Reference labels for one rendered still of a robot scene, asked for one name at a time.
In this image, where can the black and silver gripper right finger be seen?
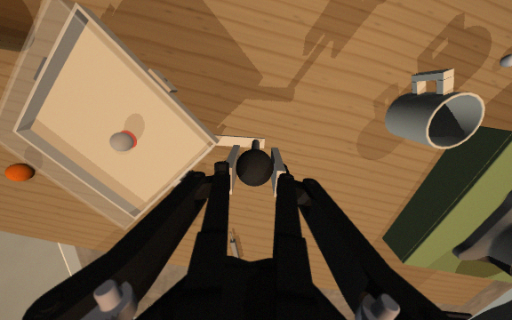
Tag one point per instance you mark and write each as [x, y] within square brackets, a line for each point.
[371, 288]

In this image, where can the grey mug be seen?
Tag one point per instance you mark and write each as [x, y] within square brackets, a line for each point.
[457, 120]

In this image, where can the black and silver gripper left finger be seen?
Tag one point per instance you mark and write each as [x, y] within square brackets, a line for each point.
[111, 287]

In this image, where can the brown hollow ring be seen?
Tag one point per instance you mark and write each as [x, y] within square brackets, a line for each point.
[15, 23]

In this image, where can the orange ball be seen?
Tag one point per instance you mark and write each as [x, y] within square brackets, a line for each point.
[19, 172]

